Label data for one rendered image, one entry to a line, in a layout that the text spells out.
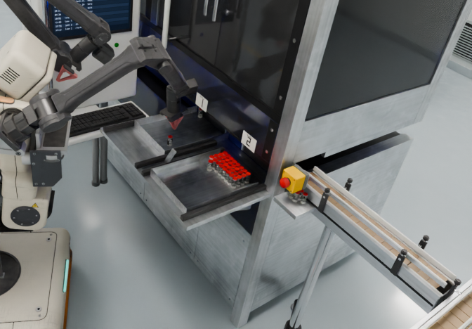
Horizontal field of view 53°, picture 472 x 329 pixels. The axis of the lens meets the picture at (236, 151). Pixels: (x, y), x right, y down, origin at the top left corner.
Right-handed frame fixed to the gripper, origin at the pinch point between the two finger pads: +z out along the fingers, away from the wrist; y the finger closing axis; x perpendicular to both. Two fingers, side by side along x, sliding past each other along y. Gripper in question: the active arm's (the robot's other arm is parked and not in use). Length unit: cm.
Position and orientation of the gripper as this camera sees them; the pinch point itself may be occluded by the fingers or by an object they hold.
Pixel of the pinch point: (173, 127)
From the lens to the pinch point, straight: 203.6
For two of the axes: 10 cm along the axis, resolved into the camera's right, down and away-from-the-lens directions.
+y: 6.4, -4.5, 6.3
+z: -0.7, 7.8, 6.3
